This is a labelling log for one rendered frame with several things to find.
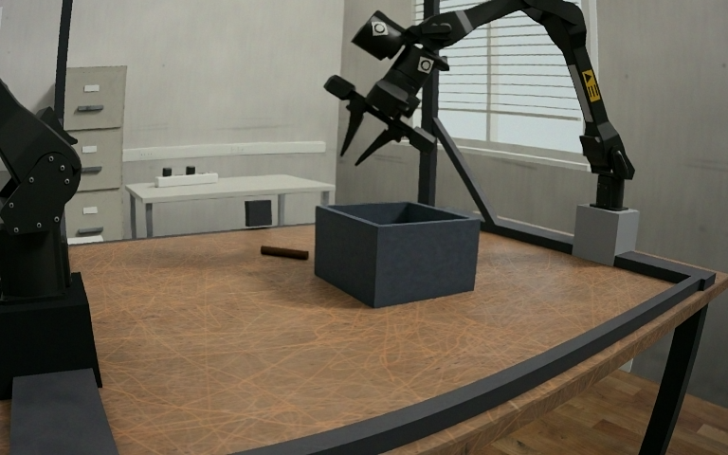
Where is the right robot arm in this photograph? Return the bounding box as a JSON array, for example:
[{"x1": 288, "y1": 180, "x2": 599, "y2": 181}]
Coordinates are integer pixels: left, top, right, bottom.
[{"x1": 0, "y1": 78, "x2": 82, "y2": 306}]

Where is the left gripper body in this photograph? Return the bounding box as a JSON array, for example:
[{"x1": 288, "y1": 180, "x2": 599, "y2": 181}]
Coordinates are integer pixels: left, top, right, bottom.
[{"x1": 323, "y1": 68, "x2": 436, "y2": 156}]

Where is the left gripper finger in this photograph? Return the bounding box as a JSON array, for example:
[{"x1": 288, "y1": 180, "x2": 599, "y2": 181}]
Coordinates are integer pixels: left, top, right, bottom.
[
  {"x1": 340, "y1": 105, "x2": 364, "y2": 157},
  {"x1": 355, "y1": 130, "x2": 401, "y2": 167}
]

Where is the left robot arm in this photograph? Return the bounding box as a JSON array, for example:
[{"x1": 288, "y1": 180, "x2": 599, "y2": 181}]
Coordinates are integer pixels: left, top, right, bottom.
[{"x1": 351, "y1": 0, "x2": 635, "y2": 211}]

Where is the wooden peg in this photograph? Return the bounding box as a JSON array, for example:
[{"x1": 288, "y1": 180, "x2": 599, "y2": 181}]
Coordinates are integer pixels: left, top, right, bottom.
[{"x1": 261, "y1": 246, "x2": 309, "y2": 260}]

